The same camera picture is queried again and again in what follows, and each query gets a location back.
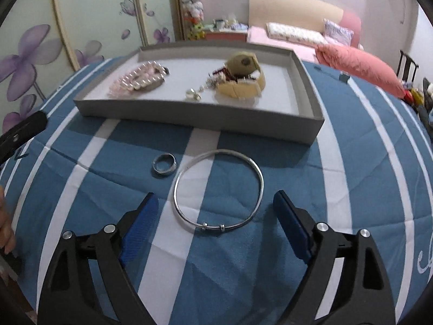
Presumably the dark maroon bead strand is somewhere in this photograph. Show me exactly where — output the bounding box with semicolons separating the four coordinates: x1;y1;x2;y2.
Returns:
211;67;237;80

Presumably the thin silver bangle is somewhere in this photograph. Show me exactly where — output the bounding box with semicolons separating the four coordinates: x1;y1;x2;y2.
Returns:
173;149;264;234

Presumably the white patterned pillow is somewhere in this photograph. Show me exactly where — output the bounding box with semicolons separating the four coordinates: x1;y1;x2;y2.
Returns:
265;22;323;44

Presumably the cream and pink headboard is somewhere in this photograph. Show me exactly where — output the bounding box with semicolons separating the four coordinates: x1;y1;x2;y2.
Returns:
248;0;362;47

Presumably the grey cardboard box tray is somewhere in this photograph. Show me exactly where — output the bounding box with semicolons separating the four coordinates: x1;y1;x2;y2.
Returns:
74;42;325;146

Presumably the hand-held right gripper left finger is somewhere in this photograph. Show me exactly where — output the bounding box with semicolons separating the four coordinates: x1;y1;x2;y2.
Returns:
37;192;159;325

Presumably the red and yellow toy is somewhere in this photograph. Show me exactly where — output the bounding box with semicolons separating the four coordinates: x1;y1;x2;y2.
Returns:
404;88;424;106

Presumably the silver ring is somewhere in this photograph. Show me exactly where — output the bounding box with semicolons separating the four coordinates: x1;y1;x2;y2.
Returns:
151;153;178;177

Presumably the dark wooden chair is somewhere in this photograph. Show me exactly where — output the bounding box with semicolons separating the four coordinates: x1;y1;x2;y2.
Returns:
397;50;420;82

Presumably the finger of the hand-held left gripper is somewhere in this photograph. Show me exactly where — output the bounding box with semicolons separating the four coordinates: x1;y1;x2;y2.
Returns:
0;111;48;165

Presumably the blue white striped bedspread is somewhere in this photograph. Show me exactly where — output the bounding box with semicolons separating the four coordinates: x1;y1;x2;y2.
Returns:
0;54;433;325

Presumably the pink nightstand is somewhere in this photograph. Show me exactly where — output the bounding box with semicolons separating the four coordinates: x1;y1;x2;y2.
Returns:
203;29;249;43

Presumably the white pearl bracelet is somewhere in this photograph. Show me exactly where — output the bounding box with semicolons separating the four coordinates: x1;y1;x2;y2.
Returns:
122;61;170;89

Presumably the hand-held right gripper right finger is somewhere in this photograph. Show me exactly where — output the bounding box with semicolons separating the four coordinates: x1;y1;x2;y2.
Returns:
272;190;396;325

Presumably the pink pillow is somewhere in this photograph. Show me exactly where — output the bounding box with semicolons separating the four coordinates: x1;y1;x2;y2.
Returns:
314;43;406;99

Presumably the dark clothing pile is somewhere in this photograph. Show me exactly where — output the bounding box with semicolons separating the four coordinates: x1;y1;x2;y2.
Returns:
414;78;433;126

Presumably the pink bed sheet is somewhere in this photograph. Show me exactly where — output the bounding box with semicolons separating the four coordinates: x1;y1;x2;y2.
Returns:
247;27;319;63

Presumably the stack of plush toys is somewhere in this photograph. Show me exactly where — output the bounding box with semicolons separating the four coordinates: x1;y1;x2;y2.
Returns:
179;0;205;41

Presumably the flower print sliding wardrobe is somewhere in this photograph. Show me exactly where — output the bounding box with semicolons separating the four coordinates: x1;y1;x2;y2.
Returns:
0;0;185;136

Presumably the pink bead bracelet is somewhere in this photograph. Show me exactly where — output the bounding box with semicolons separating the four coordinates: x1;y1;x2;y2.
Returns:
108;64;159;97

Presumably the small floral pillow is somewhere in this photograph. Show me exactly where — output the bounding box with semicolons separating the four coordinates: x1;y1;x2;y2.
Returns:
323;18;354;46

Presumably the person's left hand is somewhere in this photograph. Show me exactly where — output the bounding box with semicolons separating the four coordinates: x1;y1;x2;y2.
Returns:
0;186;17;256

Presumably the cream wrist watch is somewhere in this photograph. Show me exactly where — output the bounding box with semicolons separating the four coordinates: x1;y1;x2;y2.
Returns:
215;51;268;100

